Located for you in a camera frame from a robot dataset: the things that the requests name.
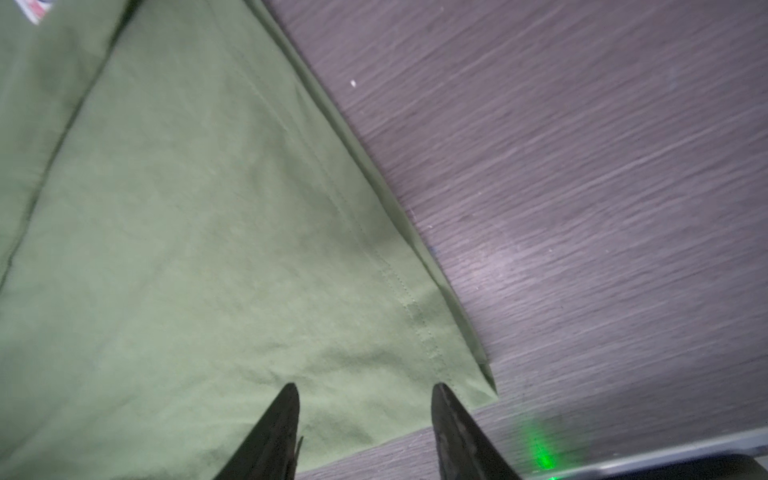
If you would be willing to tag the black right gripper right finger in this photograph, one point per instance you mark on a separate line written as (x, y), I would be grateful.
(464, 451)

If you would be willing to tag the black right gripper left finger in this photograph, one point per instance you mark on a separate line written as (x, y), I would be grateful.
(271, 449)

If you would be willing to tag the green tank top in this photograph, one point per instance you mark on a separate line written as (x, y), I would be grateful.
(187, 225)

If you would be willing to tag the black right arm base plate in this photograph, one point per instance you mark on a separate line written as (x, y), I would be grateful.
(721, 467)

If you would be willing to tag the aluminium cage frame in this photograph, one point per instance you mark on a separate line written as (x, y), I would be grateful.
(751, 442)

